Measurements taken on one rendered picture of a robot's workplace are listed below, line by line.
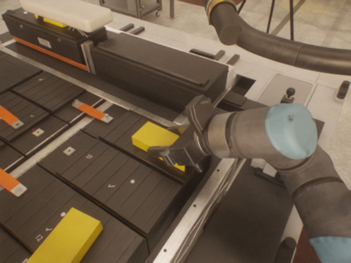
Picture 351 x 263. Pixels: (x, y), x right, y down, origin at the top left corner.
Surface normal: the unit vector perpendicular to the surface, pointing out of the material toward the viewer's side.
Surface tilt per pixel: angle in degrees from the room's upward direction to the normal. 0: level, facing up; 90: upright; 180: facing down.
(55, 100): 0
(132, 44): 0
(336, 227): 31
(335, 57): 49
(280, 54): 79
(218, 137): 66
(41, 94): 0
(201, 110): 55
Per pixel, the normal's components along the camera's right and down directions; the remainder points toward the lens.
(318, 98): 0.00, -0.70
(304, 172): -0.61, -0.52
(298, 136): 0.63, -0.14
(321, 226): -0.79, -0.38
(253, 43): -0.67, 0.38
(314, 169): -0.31, -0.67
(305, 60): -0.46, 0.58
